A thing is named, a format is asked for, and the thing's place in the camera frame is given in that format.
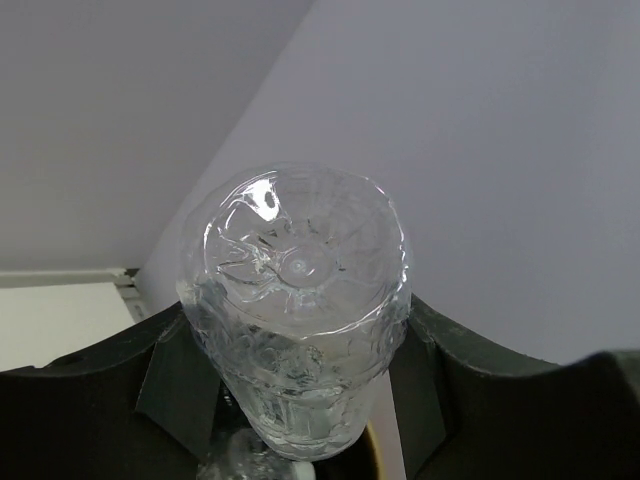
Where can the clear bottle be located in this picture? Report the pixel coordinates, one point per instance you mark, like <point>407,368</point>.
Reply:
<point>296,281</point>

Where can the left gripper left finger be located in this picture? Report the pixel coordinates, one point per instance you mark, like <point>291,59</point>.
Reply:
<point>138,405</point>

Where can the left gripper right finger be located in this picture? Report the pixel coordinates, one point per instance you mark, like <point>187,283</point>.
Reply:
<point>469,408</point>

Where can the aluminium table rail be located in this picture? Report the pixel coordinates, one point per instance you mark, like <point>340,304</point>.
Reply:
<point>122,279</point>

